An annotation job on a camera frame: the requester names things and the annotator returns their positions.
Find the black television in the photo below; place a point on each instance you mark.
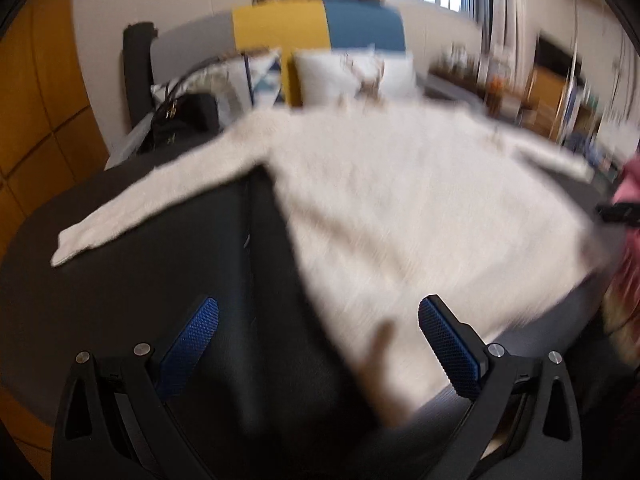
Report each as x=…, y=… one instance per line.
x=555, y=55

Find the pink quilt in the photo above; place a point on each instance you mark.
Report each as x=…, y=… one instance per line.
x=630, y=180

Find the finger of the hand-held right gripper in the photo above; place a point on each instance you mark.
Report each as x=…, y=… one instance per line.
x=620, y=211

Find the black handbag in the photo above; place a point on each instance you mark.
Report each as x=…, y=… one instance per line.
x=185, y=120

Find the wooden wardrobe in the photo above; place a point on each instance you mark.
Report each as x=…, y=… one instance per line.
x=40, y=85

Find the triangle pattern pillow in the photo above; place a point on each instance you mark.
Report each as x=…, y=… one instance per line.
x=230, y=85

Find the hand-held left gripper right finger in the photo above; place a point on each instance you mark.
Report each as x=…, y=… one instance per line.
x=450, y=355

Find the wooden side table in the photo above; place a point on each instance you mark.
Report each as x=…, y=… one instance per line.
x=460, y=87

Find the deer print pillow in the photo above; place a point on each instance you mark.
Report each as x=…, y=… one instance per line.
x=320, y=75

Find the wooden television cabinet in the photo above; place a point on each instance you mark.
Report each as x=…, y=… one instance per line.
x=545, y=95

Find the grey yellow blue sofa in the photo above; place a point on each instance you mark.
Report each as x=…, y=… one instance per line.
x=280, y=22

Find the cream knit sweater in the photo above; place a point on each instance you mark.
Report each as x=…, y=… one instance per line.
x=400, y=210

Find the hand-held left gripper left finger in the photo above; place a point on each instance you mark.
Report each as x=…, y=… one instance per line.
x=192, y=345

